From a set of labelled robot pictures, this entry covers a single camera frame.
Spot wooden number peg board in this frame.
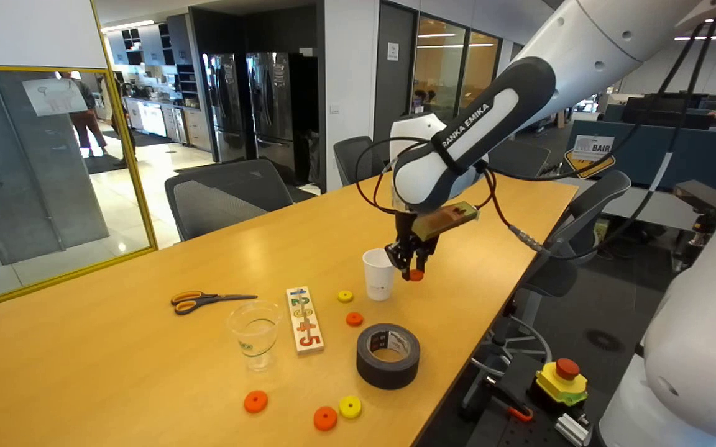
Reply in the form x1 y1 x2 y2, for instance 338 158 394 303
286 286 323 353

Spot dark chair at right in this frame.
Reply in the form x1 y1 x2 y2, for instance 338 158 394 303
524 173 631 295

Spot white paper cup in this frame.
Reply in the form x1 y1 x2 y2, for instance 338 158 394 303
362 250 394 300

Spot grey office chair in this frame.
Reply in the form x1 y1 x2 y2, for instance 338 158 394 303
163 160 292 242

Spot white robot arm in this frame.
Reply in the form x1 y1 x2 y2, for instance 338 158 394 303
386 0 716 282

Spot orange handled scissors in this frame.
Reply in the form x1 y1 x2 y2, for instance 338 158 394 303
168 294 253 317

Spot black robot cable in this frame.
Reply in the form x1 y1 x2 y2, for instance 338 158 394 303
350 134 560 256

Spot orange disc beside yellow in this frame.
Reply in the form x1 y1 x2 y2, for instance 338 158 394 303
314 406 338 432

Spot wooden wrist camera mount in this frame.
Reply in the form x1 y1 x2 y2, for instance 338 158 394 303
412 202 476 242

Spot yellow red emergency stop button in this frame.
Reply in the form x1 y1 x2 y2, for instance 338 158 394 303
534 359 590 408

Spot clear plastic cup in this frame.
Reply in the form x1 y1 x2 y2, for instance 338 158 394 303
232 309 279 370

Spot black duct tape roll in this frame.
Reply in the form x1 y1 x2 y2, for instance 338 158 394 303
355 323 420 390

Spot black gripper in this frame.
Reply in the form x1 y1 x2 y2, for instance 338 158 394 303
386 214 438 273

